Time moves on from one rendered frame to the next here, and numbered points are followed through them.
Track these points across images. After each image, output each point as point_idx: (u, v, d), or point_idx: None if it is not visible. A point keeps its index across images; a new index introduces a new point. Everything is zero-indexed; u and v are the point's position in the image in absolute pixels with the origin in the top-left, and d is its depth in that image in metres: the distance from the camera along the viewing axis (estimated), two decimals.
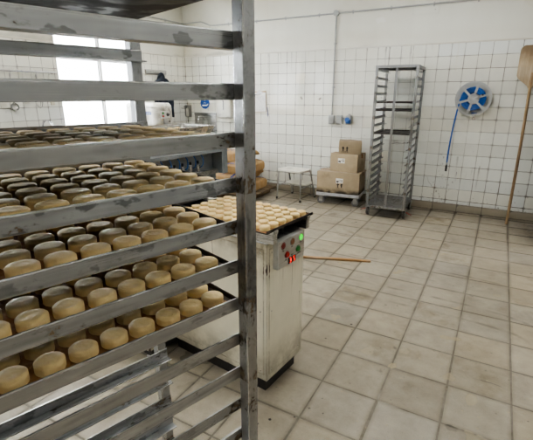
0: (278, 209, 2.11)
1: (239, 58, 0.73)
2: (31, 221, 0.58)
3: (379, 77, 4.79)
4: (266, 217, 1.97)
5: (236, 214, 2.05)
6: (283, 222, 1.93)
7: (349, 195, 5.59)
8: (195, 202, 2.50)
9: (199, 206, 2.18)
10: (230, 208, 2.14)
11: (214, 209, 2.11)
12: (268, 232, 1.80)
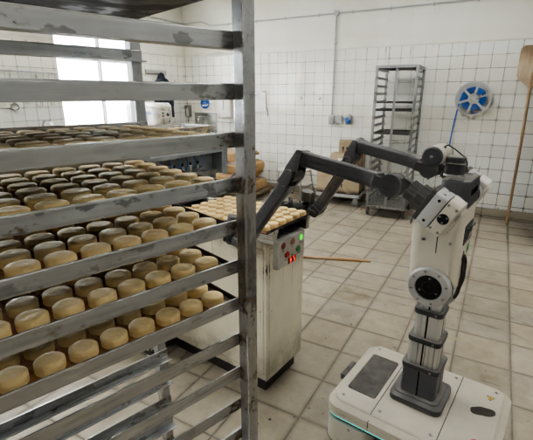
0: (278, 209, 2.11)
1: (239, 58, 0.73)
2: (31, 221, 0.58)
3: (379, 77, 4.79)
4: None
5: (236, 214, 2.05)
6: (283, 222, 1.93)
7: (349, 195, 5.59)
8: (195, 202, 2.50)
9: (199, 206, 2.18)
10: (230, 208, 2.14)
11: (214, 209, 2.11)
12: (268, 232, 1.80)
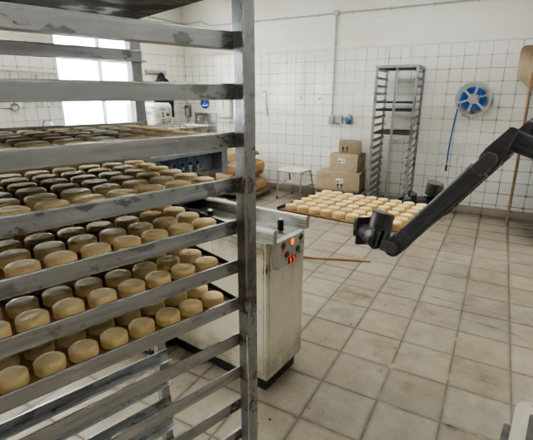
0: (405, 204, 1.70)
1: (239, 58, 0.73)
2: (31, 221, 0.58)
3: (379, 77, 4.79)
4: (402, 215, 1.56)
5: (356, 211, 1.64)
6: None
7: None
8: (195, 202, 2.50)
9: (303, 202, 1.78)
10: (343, 203, 1.73)
11: (326, 206, 1.70)
12: None
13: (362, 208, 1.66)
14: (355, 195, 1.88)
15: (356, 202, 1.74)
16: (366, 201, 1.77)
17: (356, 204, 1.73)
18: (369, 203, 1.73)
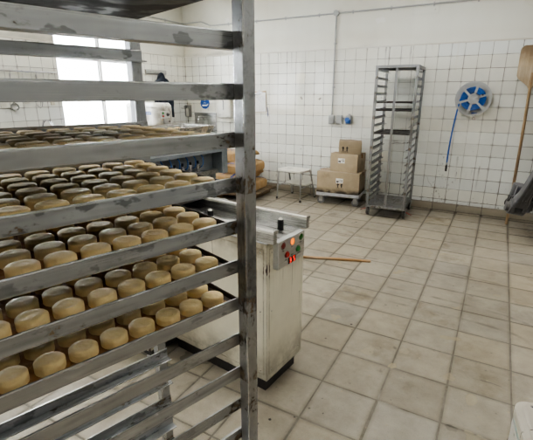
0: None
1: (239, 58, 0.73)
2: (31, 221, 0.58)
3: (379, 77, 4.79)
4: None
5: None
6: None
7: (349, 195, 5.59)
8: (195, 202, 2.50)
9: None
10: None
11: None
12: None
13: None
14: None
15: None
16: None
17: None
18: None
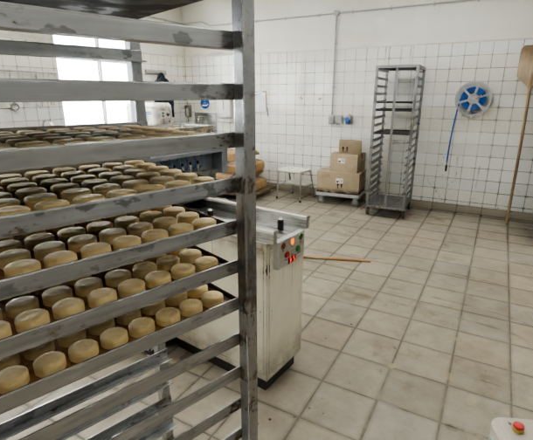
0: None
1: (239, 58, 0.73)
2: (31, 221, 0.58)
3: (379, 77, 4.79)
4: None
5: None
6: None
7: (349, 195, 5.59)
8: (195, 202, 2.50)
9: None
10: None
11: None
12: None
13: None
14: None
15: None
16: None
17: None
18: None
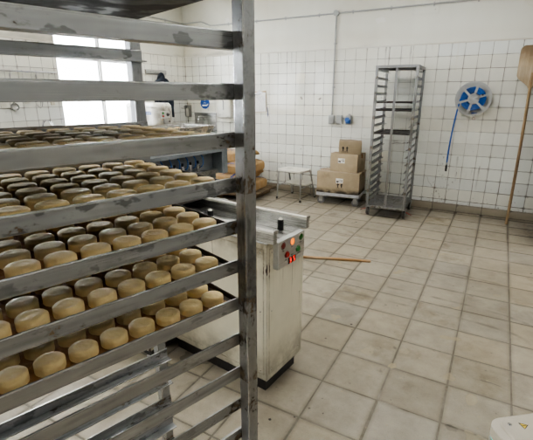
0: None
1: (239, 58, 0.73)
2: (31, 221, 0.58)
3: (379, 77, 4.79)
4: None
5: None
6: None
7: (349, 195, 5.59)
8: (195, 202, 2.50)
9: None
10: None
11: None
12: None
13: None
14: None
15: None
16: None
17: None
18: None
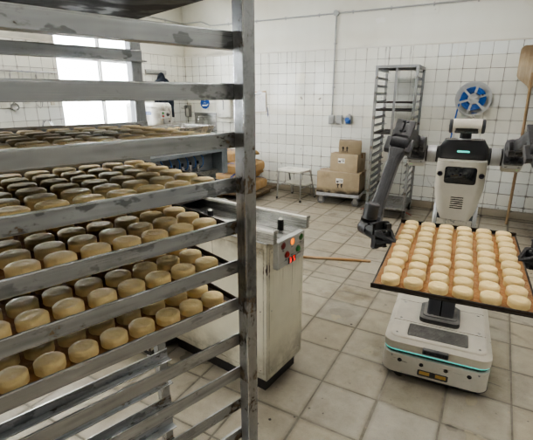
0: (422, 232, 1.45)
1: (239, 58, 0.73)
2: (31, 221, 0.58)
3: (379, 77, 4.79)
4: (471, 235, 1.42)
5: (480, 257, 1.26)
6: (467, 228, 1.51)
7: (349, 195, 5.59)
8: (195, 202, 2.50)
9: (488, 291, 1.05)
10: (461, 262, 1.21)
11: (490, 272, 1.14)
12: (512, 234, 1.47)
13: (469, 251, 1.28)
14: (401, 256, 1.25)
15: (445, 255, 1.26)
16: (428, 250, 1.30)
17: (450, 256, 1.26)
18: (440, 248, 1.31)
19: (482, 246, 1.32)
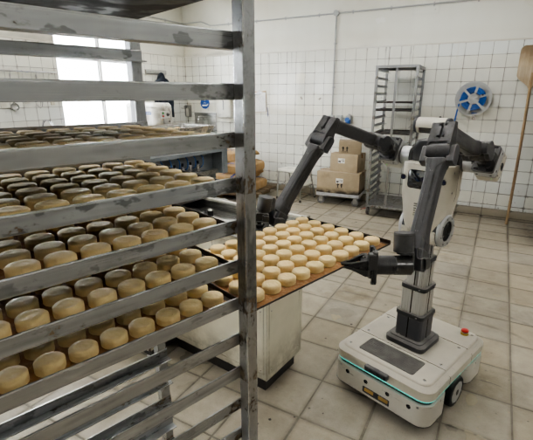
0: (291, 228, 1.45)
1: (239, 58, 0.73)
2: (31, 221, 0.58)
3: (379, 77, 4.79)
4: (334, 236, 1.36)
5: (303, 255, 1.24)
6: (347, 230, 1.43)
7: (349, 195, 5.59)
8: (195, 202, 2.50)
9: None
10: (271, 256, 1.22)
11: (278, 268, 1.14)
12: (387, 241, 1.34)
13: (298, 249, 1.26)
14: (229, 244, 1.32)
15: (270, 248, 1.27)
16: (264, 242, 1.32)
17: (275, 250, 1.27)
18: (278, 243, 1.31)
19: (321, 246, 1.27)
